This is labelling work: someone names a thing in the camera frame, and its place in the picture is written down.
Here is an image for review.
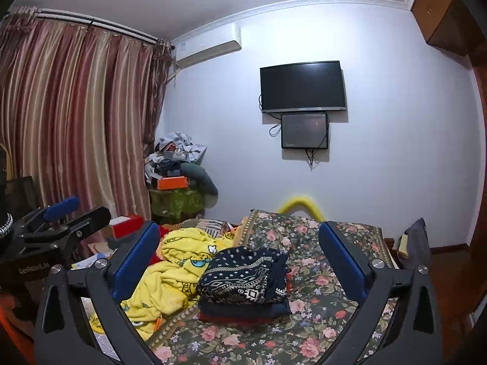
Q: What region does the striped red curtain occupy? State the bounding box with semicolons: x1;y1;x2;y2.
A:
0;13;172;270

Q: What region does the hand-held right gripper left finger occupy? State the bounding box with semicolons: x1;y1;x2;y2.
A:
34;221;162;365

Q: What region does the orange box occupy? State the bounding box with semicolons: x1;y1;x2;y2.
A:
157;176;189;191

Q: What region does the green patterned box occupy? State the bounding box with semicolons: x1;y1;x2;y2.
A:
149;187;205;223

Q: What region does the small black monitor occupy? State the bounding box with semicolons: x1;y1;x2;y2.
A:
281;112;329;150

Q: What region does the white air conditioner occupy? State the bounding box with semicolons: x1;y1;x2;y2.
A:
172;23;243;70

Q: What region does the floral bedspread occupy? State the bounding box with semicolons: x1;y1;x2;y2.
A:
148;209;400;365

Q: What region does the grey bag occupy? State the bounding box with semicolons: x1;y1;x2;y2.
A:
398;217;431;270

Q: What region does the red and white box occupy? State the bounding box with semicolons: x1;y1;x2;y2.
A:
112;215;147;239

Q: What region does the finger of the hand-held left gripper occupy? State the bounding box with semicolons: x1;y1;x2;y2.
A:
23;206;112;253
15;197;80;233

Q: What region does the dark grey pillow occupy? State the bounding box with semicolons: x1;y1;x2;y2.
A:
182;163;219;208

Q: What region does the black wall television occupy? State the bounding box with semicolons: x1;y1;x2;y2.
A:
260;61;347;114

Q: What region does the yellow cartoon blanket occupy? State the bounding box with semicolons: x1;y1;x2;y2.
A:
87;227;238;341

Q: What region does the yellow curved tube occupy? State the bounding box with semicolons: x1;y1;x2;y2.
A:
277;194;324;221

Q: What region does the navy patterned hooded garment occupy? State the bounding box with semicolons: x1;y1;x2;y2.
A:
196;246;293;322

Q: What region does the striped cloth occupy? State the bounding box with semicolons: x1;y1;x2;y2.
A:
198;218;229;236

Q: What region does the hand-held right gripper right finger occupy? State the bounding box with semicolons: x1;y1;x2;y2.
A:
319;221;444;365

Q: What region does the pile of crumpled clothes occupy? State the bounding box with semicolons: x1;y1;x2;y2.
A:
145;131;208;191

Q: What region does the curtain rail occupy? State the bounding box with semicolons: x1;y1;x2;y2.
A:
9;7;158;44

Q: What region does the red cloth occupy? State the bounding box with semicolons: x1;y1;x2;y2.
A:
150;226;173;266

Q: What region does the wooden overhead cabinet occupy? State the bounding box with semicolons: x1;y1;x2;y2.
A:
411;0;480;57

